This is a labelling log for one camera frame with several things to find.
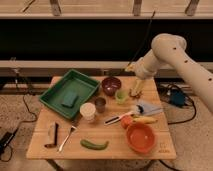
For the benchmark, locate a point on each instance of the green plastic tray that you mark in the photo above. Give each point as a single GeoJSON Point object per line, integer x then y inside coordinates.
{"type": "Point", "coordinates": [74, 81]}

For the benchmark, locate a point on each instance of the light blue cloth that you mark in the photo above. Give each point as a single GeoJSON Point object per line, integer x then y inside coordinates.
{"type": "Point", "coordinates": [147, 109]}

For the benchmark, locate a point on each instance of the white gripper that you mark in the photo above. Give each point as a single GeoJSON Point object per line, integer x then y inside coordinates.
{"type": "Point", "coordinates": [141, 72]}

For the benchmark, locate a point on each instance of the grey metal cup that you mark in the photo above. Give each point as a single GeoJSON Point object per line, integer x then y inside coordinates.
{"type": "Point", "coordinates": [100, 104]}

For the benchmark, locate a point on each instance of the green sponge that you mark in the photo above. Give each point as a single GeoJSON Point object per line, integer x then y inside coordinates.
{"type": "Point", "coordinates": [69, 99]}

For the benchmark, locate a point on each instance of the blue power adapter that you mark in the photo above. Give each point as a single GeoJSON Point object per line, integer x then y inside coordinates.
{"type": "Point", "coordinates": [177, 98]}

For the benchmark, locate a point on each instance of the yellow banana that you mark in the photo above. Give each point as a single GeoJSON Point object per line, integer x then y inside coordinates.
{"type": "Point", "coordinates": [145, 120]}

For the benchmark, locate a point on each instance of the green pepper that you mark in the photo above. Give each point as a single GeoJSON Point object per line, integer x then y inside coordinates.
{"type": "Point", "coordinates": [87, 144]}

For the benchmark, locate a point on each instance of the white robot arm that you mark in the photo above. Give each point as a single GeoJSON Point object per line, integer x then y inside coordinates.
{"type": "Point", "coordinates": [170, 49]}

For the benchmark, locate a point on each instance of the orange plastic bowl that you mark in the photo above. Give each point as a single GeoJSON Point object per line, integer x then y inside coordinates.
{"type": "Point", "coordinates": [140, 137]}

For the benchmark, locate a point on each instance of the wooden table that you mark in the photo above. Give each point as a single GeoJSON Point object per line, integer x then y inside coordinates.
{"type": "Point", "coordinates": [97, 133]}

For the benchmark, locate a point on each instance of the white paper cup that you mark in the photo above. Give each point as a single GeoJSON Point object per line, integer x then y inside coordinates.
{"type": "Point", "coordinates": [88, 111]}

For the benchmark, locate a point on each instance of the dark red bowl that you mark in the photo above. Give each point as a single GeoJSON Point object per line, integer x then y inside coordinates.
{"type": "Point", "coordinates": [110, 85]}

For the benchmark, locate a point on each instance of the silver fork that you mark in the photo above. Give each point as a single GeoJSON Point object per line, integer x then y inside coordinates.
{"type": "Point", "coordinates": [73, 128]}

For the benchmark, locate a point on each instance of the light green cup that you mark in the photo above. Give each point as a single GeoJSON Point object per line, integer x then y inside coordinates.
{"type": "Point", "coordinates": [120, 96]}

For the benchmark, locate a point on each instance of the black power brick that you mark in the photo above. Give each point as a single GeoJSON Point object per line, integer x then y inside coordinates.
{"type": "Point", "coordinates": [6, 139]}

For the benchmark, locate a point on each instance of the orange small cup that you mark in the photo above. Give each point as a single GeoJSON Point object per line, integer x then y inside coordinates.
{"type": "Point", "coordinates": [126, 121]}

